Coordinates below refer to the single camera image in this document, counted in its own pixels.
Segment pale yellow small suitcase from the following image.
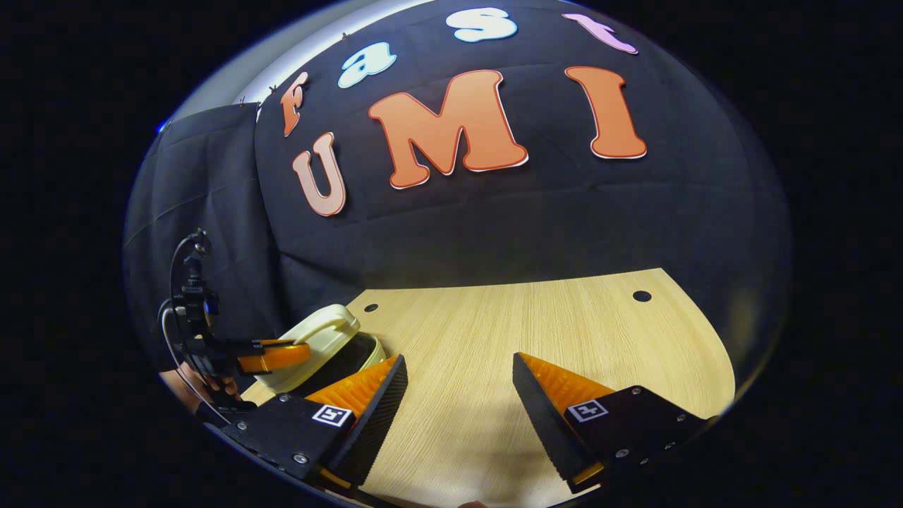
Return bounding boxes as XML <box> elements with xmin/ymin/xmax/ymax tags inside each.
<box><xmin>255</xmin><ymin>304</ymin><xmax>387</xmax><ymax>396</ymax></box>

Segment black backdrop cloth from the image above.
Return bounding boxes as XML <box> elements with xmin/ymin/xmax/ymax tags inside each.
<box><xmin>123</xmin><ymin>0</ymin><xmax>791</xmax><ymax>368</ymax></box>

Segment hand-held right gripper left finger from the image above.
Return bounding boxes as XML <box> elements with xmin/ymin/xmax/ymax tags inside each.
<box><xmin>222</xmin><ymin>354</ymin><xmax>408</xmax><ymax>491</ymax></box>

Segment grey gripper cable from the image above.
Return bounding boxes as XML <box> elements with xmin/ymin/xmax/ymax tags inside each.
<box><xmin>159</xmin><ymin>233</ymin><xmax>212</xmax><ymax>371</ymax></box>

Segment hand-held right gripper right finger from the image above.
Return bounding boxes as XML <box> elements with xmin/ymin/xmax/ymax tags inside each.
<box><xmin>513</xmin><ymin>351</ymin><xmax>710</xmax><ymax>493</ymax></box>

